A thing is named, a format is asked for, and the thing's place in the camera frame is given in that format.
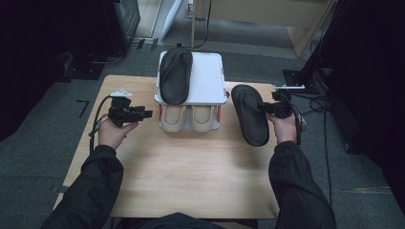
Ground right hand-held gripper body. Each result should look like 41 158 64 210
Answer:
270 84 306 119

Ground black floor cables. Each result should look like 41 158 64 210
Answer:
290 84 334 229

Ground black cabinet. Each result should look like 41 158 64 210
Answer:
103 0 141 55

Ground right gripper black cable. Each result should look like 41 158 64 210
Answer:
285 94 308 148

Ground black floor plate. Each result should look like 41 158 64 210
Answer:
62 52 106 81

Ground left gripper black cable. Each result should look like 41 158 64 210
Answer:
88 94 113 155

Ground cream clog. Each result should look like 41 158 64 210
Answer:
159 104 187 134
189 104 219 134

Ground person's right hand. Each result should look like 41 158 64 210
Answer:
266 113 299 145

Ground light wooden furniture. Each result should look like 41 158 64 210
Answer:
190 0 338 59

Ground grey tape piece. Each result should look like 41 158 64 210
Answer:
50 184 70 195

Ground white shoe rack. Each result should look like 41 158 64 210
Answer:
154 51 228 133

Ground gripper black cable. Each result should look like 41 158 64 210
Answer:
88 94 113 155
285 94 308 148

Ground white board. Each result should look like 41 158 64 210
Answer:
160 0 183 41

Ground person's left hand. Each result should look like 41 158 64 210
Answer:
97 117 139 151

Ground black hanging cable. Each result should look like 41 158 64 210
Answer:
193 0 213 50

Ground person's dark torso clothing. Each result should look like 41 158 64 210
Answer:
116 212 224 229

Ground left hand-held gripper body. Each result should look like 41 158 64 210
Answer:
107 89 139 129

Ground black slipper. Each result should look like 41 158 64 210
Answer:
230 84 270 148
159 47 194 106

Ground black stand base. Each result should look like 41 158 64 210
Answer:
282 69 321 95

